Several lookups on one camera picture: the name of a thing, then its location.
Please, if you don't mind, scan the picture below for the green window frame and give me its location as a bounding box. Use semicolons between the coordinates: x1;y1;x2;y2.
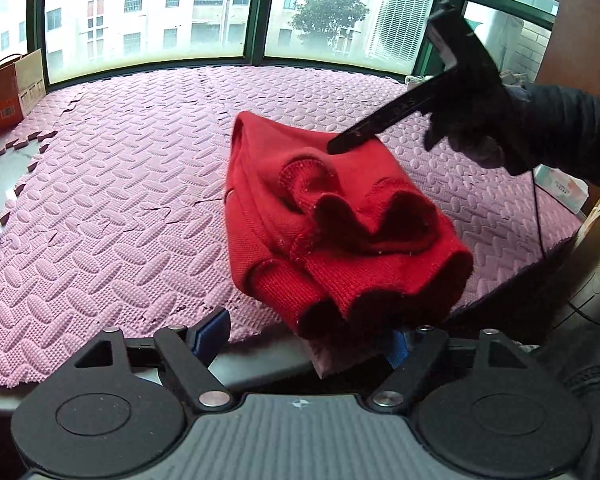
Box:
20;0;559;84

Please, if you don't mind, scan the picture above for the right black sleeve forearm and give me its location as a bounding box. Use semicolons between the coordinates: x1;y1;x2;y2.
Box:
507;84;600;187

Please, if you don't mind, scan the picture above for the red knit sweater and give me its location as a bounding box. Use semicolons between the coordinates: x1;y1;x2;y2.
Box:
224;112;474;340

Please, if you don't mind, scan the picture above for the brown cardboard box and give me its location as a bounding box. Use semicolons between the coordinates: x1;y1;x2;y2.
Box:
0;50;46;133

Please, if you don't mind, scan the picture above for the pink foam floor mat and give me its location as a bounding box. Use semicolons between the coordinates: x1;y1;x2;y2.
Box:
0;63;583;391

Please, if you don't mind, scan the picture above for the right black gloved hand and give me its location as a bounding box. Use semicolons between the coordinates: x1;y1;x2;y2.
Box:
424;84;535;176

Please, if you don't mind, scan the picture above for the brown wooden cabinet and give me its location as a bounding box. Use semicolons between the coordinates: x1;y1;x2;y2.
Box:
536;0;600;96

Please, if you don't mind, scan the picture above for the white tissue pack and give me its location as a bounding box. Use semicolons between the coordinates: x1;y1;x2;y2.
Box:
533;165;588;214

